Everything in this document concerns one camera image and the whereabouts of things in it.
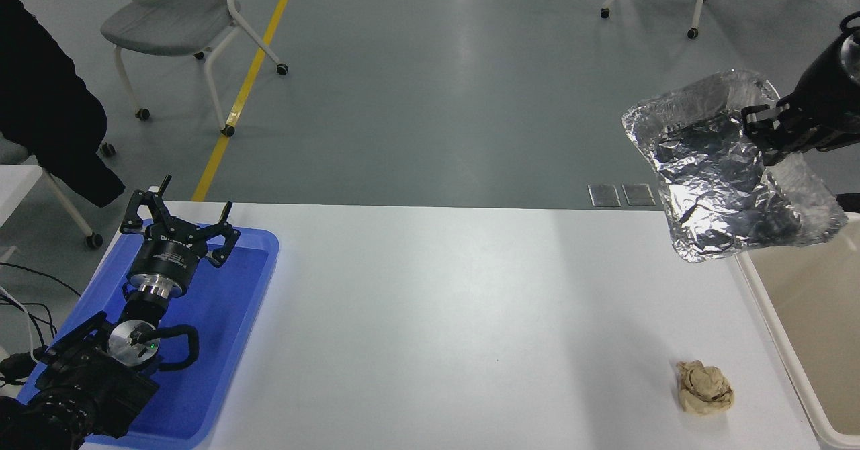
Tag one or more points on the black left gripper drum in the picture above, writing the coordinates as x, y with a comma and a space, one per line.
166, 254

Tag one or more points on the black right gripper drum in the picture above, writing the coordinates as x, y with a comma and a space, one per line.
830, 101

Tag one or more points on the foil plate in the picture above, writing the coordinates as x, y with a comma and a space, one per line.
719, 174

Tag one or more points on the silver floor socket plate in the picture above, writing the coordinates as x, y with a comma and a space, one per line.
605, 195
638, 194

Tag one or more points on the blue plastic tray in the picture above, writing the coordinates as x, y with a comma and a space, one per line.
228, 316

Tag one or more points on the white side table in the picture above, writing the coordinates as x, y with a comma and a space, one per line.
17, 188

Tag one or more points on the person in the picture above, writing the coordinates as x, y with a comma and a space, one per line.
47, 107

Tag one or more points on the large pale bin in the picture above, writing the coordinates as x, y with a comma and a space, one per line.
813, 316

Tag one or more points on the crumpled tan paper ball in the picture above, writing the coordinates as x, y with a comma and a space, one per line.
705, 389

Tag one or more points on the white-frame chair under person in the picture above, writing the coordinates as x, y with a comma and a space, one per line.
67, 205

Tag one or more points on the grey seat white-frame chair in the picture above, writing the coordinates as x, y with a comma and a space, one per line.
168, 20

